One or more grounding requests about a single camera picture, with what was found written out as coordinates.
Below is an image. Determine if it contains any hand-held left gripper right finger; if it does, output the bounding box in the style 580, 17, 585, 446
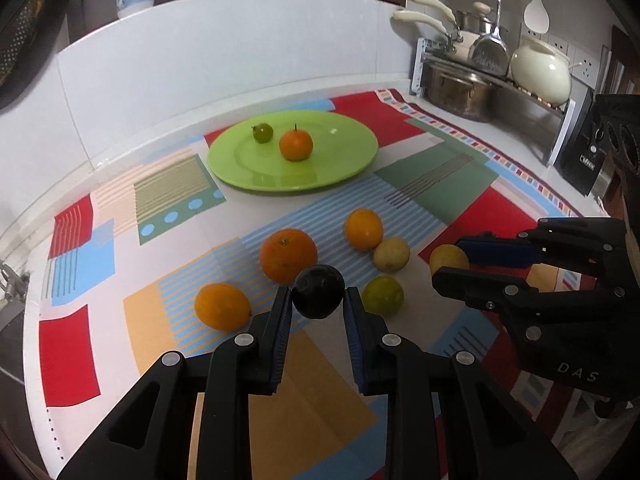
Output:
344, 286, 583, 480

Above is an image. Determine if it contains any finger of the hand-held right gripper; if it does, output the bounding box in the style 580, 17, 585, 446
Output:
431, 266, 626, 346
457, 217, 628, 278

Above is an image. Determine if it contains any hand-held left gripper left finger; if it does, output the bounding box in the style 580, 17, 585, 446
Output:
56, 287, 293, 480

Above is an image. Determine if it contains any yellow lemon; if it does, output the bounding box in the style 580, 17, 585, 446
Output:
429, 243, 470, 277

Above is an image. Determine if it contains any dark plum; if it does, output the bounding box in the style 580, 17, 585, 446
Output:
291, 264, 345, 320

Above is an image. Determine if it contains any oval orange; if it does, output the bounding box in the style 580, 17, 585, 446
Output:
194, 283, 253, 332

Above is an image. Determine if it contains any round orange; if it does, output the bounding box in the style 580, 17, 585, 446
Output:
345, 209, 385, 252

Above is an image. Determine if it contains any green plate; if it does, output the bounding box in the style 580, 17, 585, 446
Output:
206, 110, 379, 193

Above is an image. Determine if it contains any green lime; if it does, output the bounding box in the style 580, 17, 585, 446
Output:
361, 275, 405, 317

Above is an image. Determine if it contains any large orange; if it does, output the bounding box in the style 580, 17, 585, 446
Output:
259, 228, 319, 286

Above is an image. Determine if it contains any tan round fruit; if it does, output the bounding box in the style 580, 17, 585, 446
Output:
373, 237, 411, 274

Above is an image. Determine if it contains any black box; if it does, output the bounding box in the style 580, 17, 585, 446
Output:
554, 87, 608, 196

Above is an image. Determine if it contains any colourful patterned mat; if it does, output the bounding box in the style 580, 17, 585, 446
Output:
37, 87, 621, 480

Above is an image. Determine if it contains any metal pot rack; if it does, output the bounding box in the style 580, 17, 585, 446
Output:
411, 37, 576, 168

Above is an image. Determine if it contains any steel stock pot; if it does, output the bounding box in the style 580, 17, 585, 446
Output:
422, 62, 496, 123

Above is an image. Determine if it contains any cream round pot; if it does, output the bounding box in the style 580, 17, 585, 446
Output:
510, 36, 573, 106

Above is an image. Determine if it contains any small tangerine with stem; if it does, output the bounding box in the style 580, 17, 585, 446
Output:
279, 125, 314, 163

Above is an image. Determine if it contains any steel slotted spatula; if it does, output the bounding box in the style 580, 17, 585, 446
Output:
468, 0, 510, 77

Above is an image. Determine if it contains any white rice spoon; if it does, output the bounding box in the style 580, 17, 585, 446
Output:
523, 0, 551, 33

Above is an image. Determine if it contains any metal clamp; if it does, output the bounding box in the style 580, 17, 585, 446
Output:
0, 262, 31, 303

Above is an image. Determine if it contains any black frying pan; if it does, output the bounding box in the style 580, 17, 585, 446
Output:
0, 0, 71, 111

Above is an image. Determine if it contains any white wall socket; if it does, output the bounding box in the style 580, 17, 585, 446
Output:
570, 45, 599, 81

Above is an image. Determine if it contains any steel saucepan with cream handle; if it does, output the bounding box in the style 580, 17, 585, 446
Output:
405, 0, 508, 36

